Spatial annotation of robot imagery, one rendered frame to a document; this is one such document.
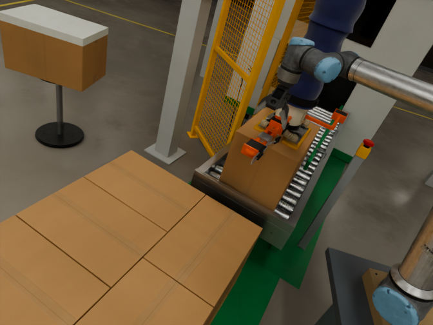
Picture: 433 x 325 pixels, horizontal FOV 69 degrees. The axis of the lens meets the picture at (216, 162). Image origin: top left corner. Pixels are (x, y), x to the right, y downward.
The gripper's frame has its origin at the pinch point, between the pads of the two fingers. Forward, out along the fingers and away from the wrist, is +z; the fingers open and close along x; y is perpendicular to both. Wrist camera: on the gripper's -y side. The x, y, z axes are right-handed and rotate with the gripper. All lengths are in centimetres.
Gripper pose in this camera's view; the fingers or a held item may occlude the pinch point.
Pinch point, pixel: (267, 123)
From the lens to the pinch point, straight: 141.5
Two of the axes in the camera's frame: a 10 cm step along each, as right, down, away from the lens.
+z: -2.6, 7.8, 5.7
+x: -8.4, -4.7, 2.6
